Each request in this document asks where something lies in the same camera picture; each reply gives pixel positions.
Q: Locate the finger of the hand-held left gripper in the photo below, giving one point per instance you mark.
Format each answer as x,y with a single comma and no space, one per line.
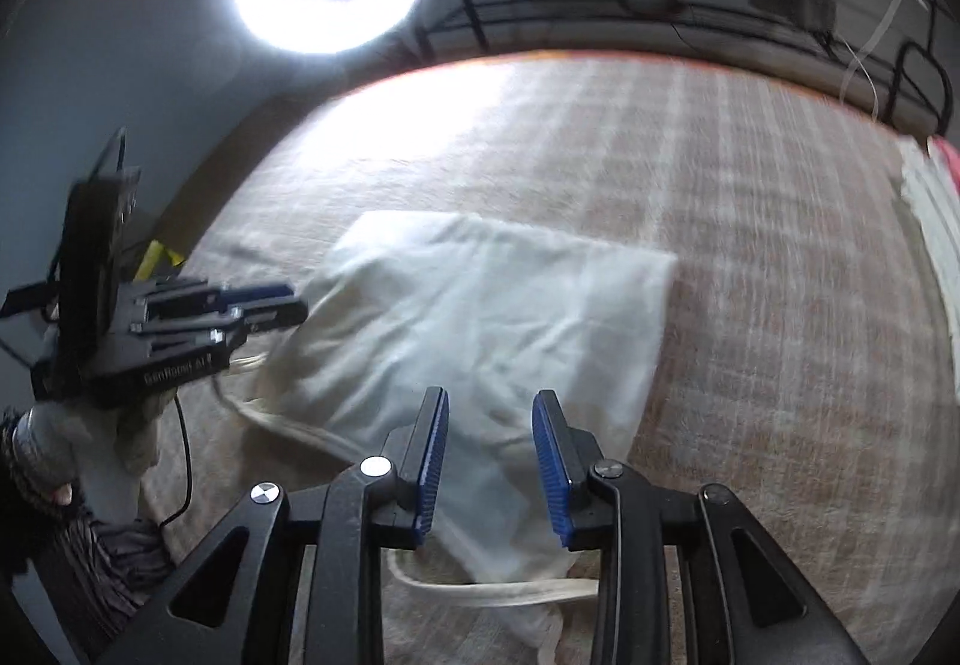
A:
255,292
277,313

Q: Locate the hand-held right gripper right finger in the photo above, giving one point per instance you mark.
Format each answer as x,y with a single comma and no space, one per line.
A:
551,462

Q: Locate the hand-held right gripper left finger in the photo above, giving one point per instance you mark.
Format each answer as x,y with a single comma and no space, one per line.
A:
433,455

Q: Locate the white camisole dress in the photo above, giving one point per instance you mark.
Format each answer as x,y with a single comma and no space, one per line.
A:
487,305

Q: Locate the black metal clothes rack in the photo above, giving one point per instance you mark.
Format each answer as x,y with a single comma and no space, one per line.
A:
540,24

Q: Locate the person's left hand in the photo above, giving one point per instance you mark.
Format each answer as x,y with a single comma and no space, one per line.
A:
127,440

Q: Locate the beige plaid blanket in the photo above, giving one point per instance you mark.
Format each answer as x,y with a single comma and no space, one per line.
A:
750,260

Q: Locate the person's dark striped clothing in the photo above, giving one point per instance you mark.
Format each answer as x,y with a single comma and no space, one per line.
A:
90,560

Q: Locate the folded white garment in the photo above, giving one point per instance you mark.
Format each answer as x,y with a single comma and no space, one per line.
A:
930,223

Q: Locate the folded pink garment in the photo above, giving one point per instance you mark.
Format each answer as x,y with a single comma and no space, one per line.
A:
951,166

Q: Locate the black metal bed frame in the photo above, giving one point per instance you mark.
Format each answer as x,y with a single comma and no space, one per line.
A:
898,88

